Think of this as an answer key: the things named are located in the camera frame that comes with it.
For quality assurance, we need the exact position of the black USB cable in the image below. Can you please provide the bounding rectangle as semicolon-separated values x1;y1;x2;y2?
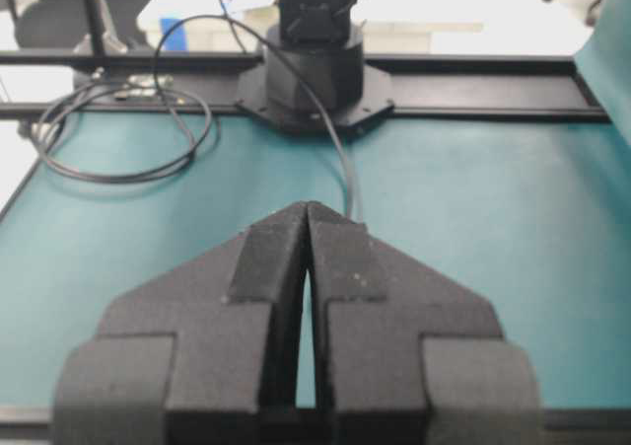
33;14;365;220

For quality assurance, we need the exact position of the black office chair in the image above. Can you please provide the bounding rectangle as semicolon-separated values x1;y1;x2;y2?
6;0;150;54

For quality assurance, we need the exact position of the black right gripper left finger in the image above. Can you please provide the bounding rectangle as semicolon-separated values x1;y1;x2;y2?
52;202;307;444

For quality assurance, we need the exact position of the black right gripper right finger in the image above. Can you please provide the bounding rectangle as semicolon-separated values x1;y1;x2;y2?
308;202;541;444

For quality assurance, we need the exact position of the teal table mat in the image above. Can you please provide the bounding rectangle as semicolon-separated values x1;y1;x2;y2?
1;0;630;409

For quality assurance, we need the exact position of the black aluminium frame rail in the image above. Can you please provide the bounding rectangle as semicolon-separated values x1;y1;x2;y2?
0;53;612;124

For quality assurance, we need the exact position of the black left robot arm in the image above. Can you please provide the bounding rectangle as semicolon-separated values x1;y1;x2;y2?
51;0;374;444

